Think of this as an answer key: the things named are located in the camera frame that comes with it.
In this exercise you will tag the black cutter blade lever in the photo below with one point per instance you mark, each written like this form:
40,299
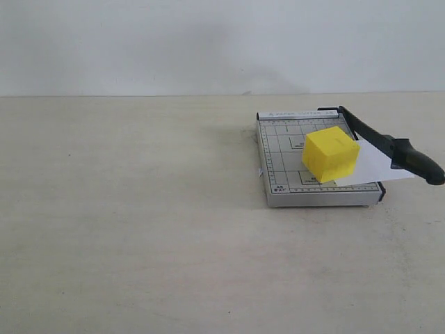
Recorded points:
400,151

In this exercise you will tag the yellow cube block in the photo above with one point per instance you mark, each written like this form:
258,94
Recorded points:
330,154

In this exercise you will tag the white paper sheet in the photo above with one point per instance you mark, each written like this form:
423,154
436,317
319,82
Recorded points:
372,166

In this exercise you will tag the grey paper cutter base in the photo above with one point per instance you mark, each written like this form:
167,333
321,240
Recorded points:
287,182

